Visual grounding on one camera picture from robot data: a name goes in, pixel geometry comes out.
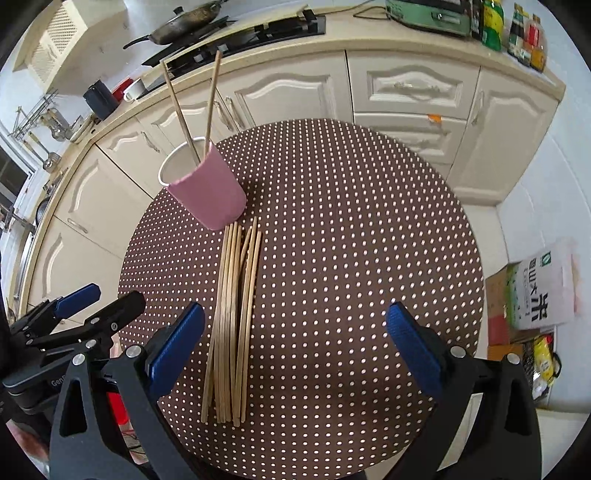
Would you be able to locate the orange sticker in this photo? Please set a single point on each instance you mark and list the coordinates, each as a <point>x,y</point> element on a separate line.
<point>434,119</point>

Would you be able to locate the cream range hood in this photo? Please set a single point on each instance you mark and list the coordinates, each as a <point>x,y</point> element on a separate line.
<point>55,32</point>

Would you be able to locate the dark glass bottle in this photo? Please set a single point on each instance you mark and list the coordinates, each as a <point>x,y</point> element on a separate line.
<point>477,18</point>

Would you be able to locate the red container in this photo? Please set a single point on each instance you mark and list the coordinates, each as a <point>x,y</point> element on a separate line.
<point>121,87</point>

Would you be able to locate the pile of wooden chopsticks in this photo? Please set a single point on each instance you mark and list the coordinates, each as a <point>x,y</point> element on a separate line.
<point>226,300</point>

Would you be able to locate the green kitchen appliance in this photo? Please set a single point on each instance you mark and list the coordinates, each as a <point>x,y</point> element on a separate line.
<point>429,16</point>

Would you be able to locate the white rice bag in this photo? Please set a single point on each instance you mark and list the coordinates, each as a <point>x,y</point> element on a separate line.
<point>542,286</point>

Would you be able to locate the small cream drawer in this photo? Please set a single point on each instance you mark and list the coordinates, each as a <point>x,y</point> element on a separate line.
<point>406,138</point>

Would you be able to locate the black container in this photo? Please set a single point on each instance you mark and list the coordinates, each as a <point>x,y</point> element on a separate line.
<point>100,99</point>

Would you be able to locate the red plastic object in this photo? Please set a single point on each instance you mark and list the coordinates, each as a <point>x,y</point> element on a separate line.
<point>115,408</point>

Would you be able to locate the pink cup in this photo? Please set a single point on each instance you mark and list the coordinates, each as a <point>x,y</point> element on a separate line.
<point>212,194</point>

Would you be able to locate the white mug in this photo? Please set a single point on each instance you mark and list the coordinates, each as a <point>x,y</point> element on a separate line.
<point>134,90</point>

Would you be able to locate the large cream drawer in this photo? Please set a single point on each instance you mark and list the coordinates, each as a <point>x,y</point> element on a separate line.
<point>415,85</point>

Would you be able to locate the long wooden chopstick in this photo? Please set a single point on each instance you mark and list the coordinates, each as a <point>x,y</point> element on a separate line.
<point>212,92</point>
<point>178,106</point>

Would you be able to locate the dark metal wok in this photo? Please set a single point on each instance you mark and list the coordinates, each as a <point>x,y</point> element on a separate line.
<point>184,25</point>

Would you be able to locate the cardboard box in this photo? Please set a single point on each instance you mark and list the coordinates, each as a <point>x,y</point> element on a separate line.
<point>496,314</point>

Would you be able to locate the cream kitchen cabinet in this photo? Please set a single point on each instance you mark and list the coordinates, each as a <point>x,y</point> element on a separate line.
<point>300,92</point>

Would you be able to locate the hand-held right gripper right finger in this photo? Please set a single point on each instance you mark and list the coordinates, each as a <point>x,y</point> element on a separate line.
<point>413,350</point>

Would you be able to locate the red label sauce bottle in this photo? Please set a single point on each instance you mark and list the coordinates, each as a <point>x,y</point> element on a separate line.
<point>538,44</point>

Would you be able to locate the black gas stove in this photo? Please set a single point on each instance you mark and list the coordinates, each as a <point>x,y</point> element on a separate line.
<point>277,30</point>

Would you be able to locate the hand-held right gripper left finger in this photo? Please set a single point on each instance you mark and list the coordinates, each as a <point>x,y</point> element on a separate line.
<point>180,350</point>

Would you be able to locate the brown polka dot tablecloth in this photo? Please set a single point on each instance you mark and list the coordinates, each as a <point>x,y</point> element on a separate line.
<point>346,230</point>

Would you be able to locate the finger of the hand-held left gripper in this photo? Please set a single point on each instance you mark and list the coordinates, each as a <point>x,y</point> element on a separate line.
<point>76,299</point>
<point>117,311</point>

